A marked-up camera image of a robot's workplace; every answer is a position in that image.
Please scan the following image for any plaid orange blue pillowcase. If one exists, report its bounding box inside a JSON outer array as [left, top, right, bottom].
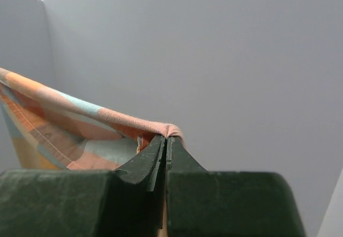
[[1, 69, 182, 170]]

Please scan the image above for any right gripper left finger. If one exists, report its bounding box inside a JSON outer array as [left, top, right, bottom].
[[1, 136, 166, 236]]

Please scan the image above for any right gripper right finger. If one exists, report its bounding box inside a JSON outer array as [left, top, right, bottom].
[[166, 137, 305, 236]]

